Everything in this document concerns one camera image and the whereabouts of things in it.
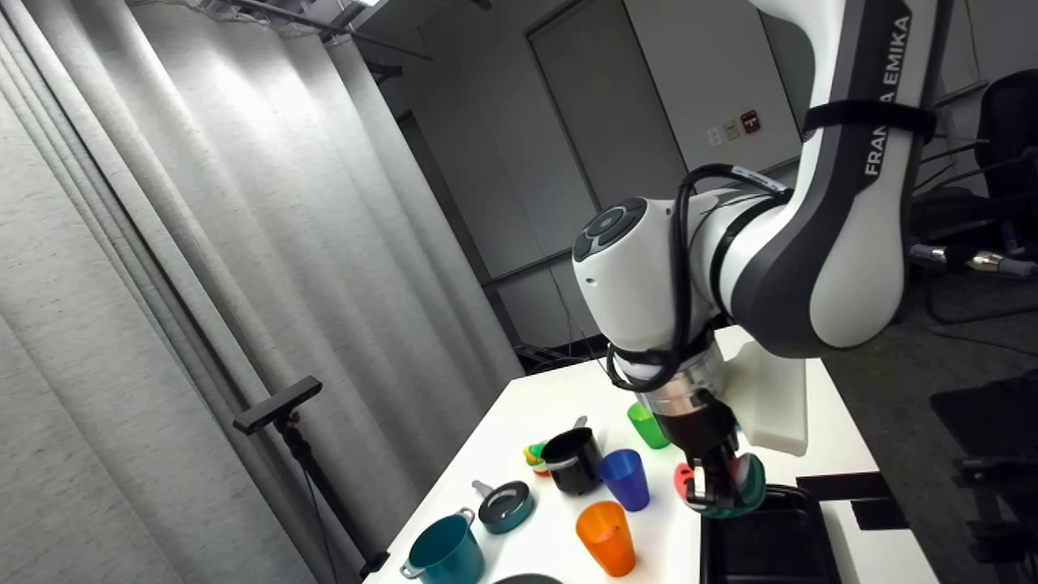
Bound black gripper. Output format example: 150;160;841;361
654;389;735;511

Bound black rectangular tray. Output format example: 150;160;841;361
701;493;841;584

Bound watermelon slice plushy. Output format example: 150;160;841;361
670;455;764;519

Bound grey round plate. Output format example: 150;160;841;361
491;574;562;584

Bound green yellow toy utensils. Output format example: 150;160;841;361
523;440;547;477

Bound green plastic cup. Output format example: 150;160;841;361
627;403;669;452

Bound teal pot with handle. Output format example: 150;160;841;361
397;511;487;584

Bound black cooking pot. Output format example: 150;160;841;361
540;427;600;496

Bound blue plastic cup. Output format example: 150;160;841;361
595;446;647;511

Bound orange plastic cup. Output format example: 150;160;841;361
574;498;635;577

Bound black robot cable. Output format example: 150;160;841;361
600;160;797;395

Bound black camera tripod stand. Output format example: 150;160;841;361
232;375;388;574

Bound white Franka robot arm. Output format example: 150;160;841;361
571;0;949;519

